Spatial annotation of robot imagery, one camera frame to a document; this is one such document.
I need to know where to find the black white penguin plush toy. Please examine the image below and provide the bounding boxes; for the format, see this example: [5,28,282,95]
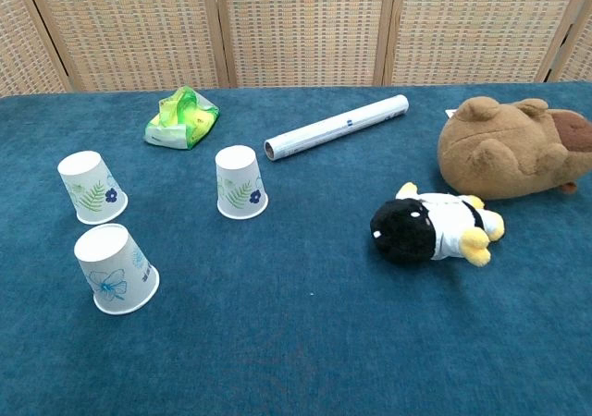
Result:
[369,181,506,268]

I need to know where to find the woven wooden screen panel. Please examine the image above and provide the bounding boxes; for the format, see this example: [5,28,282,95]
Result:
[383,0,586,87]
[548,0,592,83]
[212,0,399,89]
[20,0,230,92]
[0,0,73,97]

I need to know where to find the green plastic snack bag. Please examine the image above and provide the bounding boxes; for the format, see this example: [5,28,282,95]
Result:
[142,85,221,151]

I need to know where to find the blue carpet table cover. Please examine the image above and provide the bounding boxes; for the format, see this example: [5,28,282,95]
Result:
[0,80,592,416]

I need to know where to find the white paper cup blue flower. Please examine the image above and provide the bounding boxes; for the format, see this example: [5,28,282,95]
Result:
[73,223,161,316]

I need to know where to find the white paper cup fern print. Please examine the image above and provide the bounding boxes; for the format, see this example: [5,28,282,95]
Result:
[56,150,130,226]
[215,144,270,221]

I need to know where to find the brown capybara plush toy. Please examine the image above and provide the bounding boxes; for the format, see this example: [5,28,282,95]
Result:
[437,95,592,202]

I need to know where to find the white cling film roll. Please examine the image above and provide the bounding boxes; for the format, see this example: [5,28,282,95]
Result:
[263,93,410,162]

